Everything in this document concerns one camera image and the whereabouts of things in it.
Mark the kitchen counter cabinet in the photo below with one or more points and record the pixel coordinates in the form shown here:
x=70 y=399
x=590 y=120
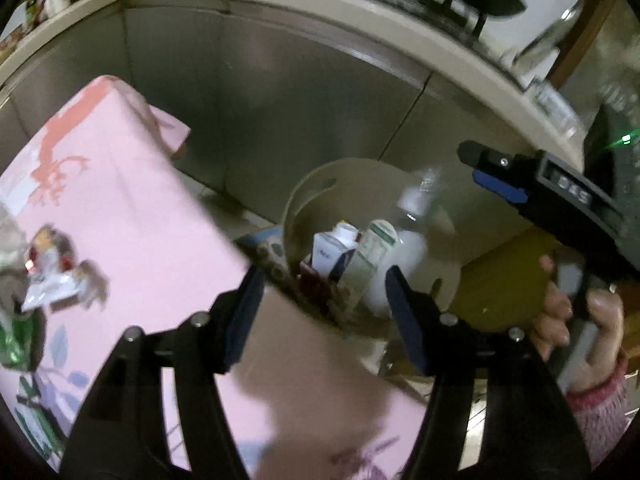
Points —
x=300 y=85

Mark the green drink can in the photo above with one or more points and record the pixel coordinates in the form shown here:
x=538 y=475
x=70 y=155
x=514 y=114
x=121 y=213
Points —
x=17 y=342

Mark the beige trash bin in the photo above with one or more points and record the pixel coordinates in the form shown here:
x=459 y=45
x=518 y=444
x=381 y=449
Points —
x=310 y=195

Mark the gas stove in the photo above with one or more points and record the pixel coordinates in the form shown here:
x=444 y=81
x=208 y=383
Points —
x=435 y=12

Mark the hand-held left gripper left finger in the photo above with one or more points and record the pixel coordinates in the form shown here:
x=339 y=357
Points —
x=245 y=320

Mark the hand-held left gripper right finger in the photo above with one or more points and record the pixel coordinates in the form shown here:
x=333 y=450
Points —
x=407 y=320

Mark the snack wrapper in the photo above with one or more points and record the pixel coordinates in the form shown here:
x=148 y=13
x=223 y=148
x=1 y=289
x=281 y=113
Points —
x=50 y=280

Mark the person's right forearm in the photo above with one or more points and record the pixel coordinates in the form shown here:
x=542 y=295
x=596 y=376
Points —
x=600 y=420

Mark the glass pot lid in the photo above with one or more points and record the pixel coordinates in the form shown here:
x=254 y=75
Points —
x=550 y=40

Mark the clear plastic bottle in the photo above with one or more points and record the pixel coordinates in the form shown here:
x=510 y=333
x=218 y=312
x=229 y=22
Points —
x=405 y=260

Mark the person's right hand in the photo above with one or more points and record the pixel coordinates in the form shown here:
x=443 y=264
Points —
x=607 y=330

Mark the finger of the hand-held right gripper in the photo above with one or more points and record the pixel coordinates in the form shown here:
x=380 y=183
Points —
x=492 y=162

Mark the white milk cartons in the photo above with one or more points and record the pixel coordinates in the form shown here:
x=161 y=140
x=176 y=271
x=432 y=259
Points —
x=327 y=252

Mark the pink floral tablecloth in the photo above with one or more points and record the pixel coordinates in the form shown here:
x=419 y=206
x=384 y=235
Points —
x=125 y=185

